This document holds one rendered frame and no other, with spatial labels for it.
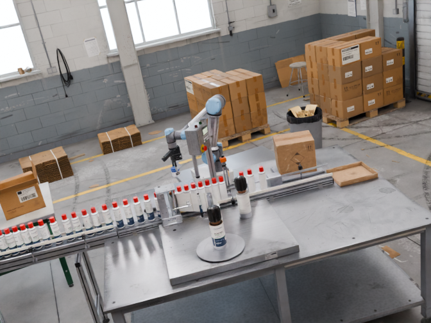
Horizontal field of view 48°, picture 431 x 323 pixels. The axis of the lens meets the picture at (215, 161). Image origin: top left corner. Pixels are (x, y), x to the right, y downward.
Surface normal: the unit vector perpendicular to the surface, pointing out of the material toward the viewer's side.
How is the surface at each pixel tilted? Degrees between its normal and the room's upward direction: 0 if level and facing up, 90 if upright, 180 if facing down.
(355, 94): 92
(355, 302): 5
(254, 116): 89
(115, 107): 90
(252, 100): 89
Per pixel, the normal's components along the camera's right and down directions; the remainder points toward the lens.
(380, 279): -0.18, -0.91
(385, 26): -0.91, 0.29
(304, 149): 0.00, 0.39
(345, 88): 0.39, 0.27
